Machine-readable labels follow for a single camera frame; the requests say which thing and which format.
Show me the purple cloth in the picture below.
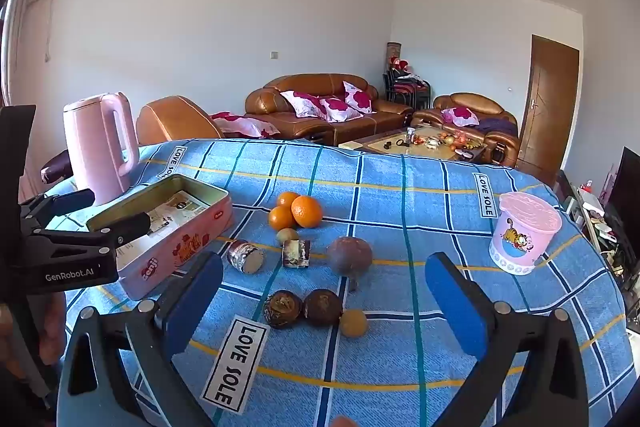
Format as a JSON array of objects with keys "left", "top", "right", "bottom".
[{"left": 477, "top": 118, "right": 518, "bottom": 138}]

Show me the brown wooden door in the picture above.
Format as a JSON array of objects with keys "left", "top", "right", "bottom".
[{"left": 516, "top": 34, "right": 581, "bottom": 170}]

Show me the wooden coffee table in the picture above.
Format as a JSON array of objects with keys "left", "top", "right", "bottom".
[{"left": 339, "top": 123, "right": 488, "bottom": 165}]

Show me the white pillow with red flowers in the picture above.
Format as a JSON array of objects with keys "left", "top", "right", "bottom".
[
  {"left": 343, "top": 82, "right": 374, "bottom": 114},
  {"left": 441, "top": 107, "right": 480, "bottom": 128},
  {"left": 320, "top": 97, "right": 362, "bottom": 122},
  {"left": 280, "top": 90, "right": 326, "bottom": 118}
]

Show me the person's left hand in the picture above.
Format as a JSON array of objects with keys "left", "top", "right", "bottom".
[{"left": 31, "top": 293, "right": 68, "bottom": 378}]

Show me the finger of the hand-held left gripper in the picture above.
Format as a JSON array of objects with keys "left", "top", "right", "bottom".
[
  {"left": 19, "top": 188, "right": 96, "bottom": 228},
  {"left": 30, "top": 212, "right": 152, "bottom": 269}
]

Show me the pink electric kettle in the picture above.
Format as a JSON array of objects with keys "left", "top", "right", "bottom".
[{"left": 63, "top": 92, "right": 140, "bottom": 206}]

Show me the foil-wrapped cylinder snack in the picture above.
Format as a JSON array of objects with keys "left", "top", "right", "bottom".
[{"left": 227, "top": 239, "right": 265, "bottom": 274}]

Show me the large smooth orange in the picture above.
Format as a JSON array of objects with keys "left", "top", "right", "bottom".
[{"left": 290, "top": 195, "right": 323, "bottom": 229}]

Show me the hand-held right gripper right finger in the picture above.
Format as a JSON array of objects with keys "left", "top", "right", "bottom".
[{"left": 425, "top": 252, "right": 590, "bottom": 427}]

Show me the pink cartoon plastic cup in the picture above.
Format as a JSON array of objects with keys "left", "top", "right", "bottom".
[{"left": 489, "top": 192, "right": 563, "bottom": 276}]

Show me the pink rectangular tin box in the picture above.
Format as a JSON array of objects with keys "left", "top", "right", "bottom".
[{"left": 86, "top": 173, "right": 235, "bottom": 301}]

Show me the pile of assorted fruit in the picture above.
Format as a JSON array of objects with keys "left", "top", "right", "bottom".
[{"left": 427, "top": 132, "right": 476, "bottom": 155}]

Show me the dark mangosteen with tan top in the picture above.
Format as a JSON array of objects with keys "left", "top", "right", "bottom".
[{"left": 263, "top": 290, "right": 304, "bottom": 330}]

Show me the purple-brown round fruit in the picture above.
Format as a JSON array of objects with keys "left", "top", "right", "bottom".
[{"left": 327, "top": 236, "right": 374, "bottom": 277}]

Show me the small yellow-tan round fruit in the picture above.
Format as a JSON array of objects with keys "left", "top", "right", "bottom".
[{"left": 340, "top": 310, "right": 369, "bottom": 338}]

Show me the dark maroon stool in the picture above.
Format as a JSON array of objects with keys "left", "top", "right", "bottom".
[{"left": 40, "top": 149, "right": 76, "bottom": 185}]

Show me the cluttered television cabinet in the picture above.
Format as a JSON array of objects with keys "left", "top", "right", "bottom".
[{"left": 560, "top": 169, "right": 636, "bottom": 290}]

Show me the blue plaid cloth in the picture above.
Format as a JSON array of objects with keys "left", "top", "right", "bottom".
[{"left": 22, "top": 137, "right": 638, "bottom": 427}]

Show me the brown leather three-seat sofa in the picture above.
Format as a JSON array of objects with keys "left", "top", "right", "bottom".
[{"left": 245, "top": 73, "right": 415, "bottom": 145}]

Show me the brown leather armchair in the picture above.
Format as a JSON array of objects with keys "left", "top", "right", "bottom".
[
  {"left": 136, "top": 96, "right": 224, "bottom": 145},
  {"left": 411, "top": 93, "right": 521, "bottom": 168}
]

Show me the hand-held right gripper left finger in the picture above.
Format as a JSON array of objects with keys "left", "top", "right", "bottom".
[{"left": 57, "top": 251, "right": 224, "bottom": 427}]

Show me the stack of black chairs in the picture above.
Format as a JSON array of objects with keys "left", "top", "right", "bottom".
[{"left": 382, "top": 67, "right": 432, "bottom": 110}]

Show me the black flat television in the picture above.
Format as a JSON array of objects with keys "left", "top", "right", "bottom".
[{"left": 605, "top": 147, "right": 640, "bottom": 253}]

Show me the dark maroon mangosteen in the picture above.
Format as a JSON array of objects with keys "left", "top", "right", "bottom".
[{"left": 303, "top": 289, "right": 344, "bottom": 327}]

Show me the brown striped cake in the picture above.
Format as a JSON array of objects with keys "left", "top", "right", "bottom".
[{"left": 281, "top": 239, "right": 312, "bottom": 269}]

